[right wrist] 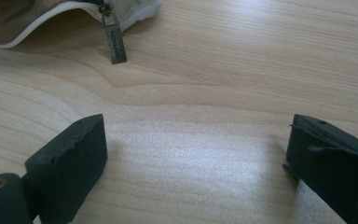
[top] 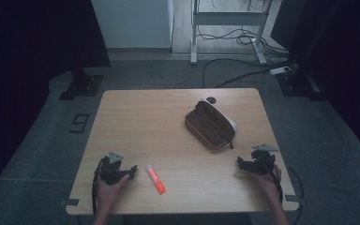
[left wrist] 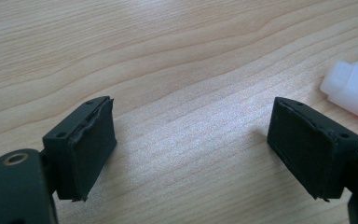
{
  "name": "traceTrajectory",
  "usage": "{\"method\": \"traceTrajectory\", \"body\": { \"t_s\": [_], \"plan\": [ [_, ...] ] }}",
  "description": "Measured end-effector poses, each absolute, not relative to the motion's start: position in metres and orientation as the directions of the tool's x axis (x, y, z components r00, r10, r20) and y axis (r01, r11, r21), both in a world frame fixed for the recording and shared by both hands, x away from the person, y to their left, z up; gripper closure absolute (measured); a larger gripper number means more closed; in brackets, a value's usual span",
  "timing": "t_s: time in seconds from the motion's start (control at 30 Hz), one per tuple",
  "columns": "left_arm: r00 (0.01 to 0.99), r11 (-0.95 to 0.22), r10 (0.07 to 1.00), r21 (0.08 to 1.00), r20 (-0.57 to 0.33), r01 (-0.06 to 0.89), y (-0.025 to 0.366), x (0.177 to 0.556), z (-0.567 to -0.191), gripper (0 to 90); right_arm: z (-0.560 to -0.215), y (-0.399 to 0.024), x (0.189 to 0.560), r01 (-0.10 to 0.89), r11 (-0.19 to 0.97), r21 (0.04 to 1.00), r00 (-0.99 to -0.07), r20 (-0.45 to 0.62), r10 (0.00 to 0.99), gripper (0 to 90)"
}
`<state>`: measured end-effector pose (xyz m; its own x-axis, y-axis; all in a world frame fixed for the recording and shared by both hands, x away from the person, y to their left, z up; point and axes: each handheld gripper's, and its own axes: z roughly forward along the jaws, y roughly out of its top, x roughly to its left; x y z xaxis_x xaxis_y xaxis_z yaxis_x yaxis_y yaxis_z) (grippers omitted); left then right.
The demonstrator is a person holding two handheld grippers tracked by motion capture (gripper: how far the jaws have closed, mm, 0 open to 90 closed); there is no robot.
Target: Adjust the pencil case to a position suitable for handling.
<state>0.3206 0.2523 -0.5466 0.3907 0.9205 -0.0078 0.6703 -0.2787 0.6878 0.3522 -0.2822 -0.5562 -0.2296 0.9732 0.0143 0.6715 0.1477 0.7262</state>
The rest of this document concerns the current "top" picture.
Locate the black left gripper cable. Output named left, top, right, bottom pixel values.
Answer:
left=91, top=157, right=107, bottom=216

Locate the person's left hand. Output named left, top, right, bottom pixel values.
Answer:
left=95, top=173, right=131, bottom=215

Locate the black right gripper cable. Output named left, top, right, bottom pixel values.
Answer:
left=270, top=162, right=285, bottom=205

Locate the orange marker pen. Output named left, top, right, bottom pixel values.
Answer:
left=145, top=164, right=167, bottom=196

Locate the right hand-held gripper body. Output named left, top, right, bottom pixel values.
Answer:
left=246, top=142, right=279, bottom=176

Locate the white power strip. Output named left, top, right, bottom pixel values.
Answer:
left=268, top=66, right=293, bottom=76

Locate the black stand base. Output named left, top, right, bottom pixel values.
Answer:
left=58, top=67, right=104, bottom=101
left=276, top=68, right=326, bottom=101

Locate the white cabinet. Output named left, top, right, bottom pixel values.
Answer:
left=90, top=0, right=174, bottom=53

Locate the brown pencil case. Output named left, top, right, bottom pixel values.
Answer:
left=184, top=97, right=239, bottom=153

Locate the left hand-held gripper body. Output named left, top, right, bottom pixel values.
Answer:
left=97, top=151, right=129, bottom=186

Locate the person's right hand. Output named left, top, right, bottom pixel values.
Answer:
left=248, top=164, right=283, bottom=202

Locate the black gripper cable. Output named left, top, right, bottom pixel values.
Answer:
left=91, top=157, right=107, bottom=216
left=270, top=162, right=285, bottom=205

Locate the black floor socket plate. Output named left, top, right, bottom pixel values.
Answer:
left=68, top=113, right=90, bottom=134

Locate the dark curtain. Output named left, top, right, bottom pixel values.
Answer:
left=269, top=0, right=360, bottom=167
left=0, top=0, right=112, bottom=207

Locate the tangle of black floor cables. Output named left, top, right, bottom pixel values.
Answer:
left=196, top=25, right=291, bottom=58

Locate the long black floor cable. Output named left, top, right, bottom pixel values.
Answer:
left=201, top=57, right=297, bottom=89

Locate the white metal desk frame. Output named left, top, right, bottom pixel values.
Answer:
left=189, top=0, right=275, bottom=66

